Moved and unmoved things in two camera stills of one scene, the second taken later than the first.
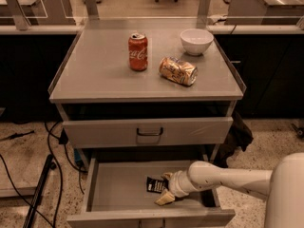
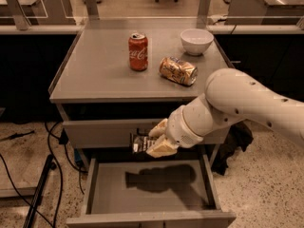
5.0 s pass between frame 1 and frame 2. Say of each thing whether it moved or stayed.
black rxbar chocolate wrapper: moved
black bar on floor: stayed
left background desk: stayed
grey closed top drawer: stayed
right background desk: stayed
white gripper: moved
